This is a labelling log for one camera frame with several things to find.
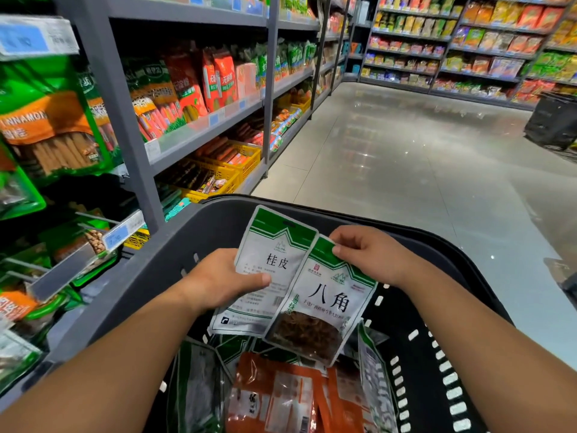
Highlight blue white price tag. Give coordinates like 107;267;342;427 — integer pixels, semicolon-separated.
0;15;81;61
102;209;145;251

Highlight cassia bark spice packet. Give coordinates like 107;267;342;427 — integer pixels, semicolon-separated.
209;204;319;337

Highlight rows of colourful packaged goods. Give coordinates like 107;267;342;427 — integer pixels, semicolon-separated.
361;0;577;103

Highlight green orange Guangxi cinnamon bags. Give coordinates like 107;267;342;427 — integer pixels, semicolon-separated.
0;144;46;222
0;58;123;181

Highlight row of red orange packets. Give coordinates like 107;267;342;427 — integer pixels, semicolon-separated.
126;48;240;141

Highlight black shopping basket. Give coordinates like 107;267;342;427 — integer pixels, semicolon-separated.
45;194;515;433

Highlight person's right forearm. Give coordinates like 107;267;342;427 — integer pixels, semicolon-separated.
401;266;577;433

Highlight person's right hand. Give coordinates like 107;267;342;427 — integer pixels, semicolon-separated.
329;223;426;292

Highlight gray metal shelving unit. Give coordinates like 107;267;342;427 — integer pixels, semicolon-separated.
54;0;362;233
343;0;577;109

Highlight person's left forearm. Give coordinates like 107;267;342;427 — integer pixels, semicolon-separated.
0;288;218;433

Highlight star anise spice packet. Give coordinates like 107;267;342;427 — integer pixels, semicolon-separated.
264;234;380;368

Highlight person's left hand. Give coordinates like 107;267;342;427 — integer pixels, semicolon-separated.
179;248;273;315

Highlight yellow display trays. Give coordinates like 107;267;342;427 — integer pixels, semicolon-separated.
162;135;263;204

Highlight row of green white packets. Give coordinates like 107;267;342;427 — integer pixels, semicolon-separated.
0;324;46;393

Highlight row of teal yellow packets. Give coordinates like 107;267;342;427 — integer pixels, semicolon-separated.
162;0;272;14

